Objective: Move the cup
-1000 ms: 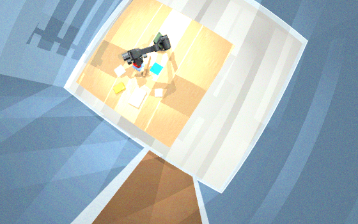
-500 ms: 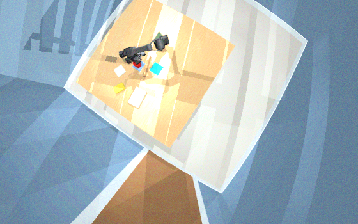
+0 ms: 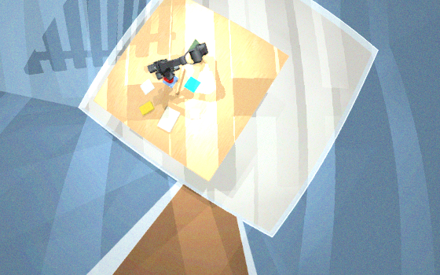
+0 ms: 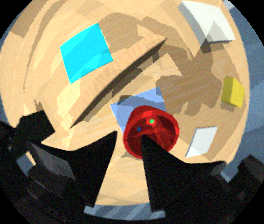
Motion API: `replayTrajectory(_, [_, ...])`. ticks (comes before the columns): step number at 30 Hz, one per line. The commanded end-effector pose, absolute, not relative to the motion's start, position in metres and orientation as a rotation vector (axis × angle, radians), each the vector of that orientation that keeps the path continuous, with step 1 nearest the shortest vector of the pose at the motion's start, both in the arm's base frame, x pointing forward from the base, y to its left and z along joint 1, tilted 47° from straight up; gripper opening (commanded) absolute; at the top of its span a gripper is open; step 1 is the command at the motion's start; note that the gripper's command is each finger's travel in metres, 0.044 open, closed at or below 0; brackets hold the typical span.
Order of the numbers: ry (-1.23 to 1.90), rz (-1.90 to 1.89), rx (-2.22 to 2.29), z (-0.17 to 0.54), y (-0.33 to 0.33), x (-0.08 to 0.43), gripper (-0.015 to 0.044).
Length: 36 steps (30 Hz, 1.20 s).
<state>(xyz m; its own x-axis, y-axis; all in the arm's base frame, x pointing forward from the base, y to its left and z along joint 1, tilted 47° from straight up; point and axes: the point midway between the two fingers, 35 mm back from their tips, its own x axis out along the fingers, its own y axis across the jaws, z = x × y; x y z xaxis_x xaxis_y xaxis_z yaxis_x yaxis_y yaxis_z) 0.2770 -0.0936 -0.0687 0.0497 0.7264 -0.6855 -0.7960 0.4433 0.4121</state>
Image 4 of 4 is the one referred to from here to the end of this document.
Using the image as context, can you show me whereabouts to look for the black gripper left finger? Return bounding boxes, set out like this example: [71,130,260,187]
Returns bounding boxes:
[26,131,117,208]

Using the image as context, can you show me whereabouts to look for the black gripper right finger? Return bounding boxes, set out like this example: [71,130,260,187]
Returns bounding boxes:
[140,135,228,212]

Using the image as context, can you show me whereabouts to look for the yellow block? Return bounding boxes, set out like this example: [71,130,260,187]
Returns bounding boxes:
[221,76,245,108]

